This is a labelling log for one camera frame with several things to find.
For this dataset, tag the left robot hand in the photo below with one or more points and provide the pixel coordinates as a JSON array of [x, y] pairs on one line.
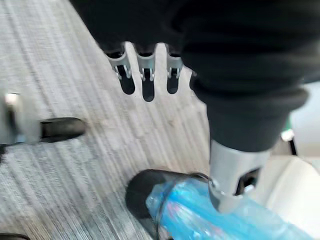
[[225, 50]]

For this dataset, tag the small black bin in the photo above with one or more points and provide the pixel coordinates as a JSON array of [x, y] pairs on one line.
[[140, 192]]

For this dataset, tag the blue plastic rubbish bag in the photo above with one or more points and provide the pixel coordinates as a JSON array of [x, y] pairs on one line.
[[195, 215]]

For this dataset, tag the dark robot foot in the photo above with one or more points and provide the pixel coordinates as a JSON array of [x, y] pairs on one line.
[[12, 237], [62, 128]]

